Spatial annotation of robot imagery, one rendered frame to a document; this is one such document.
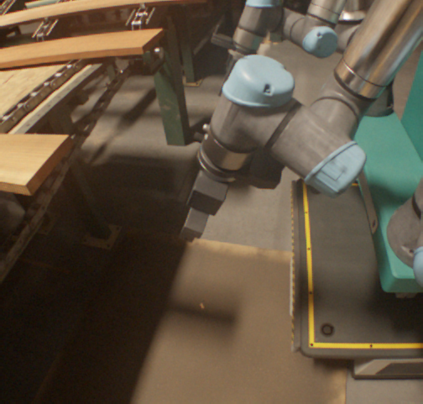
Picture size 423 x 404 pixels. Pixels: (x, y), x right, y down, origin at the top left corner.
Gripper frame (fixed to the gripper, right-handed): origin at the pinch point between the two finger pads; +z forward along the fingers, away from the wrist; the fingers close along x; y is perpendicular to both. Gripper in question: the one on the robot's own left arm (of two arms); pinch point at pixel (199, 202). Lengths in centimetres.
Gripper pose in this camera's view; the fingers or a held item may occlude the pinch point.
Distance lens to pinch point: 58.9
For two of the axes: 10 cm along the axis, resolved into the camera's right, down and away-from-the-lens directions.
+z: -2.7, 5.0, 8.2
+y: -9.3, -3.7, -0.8
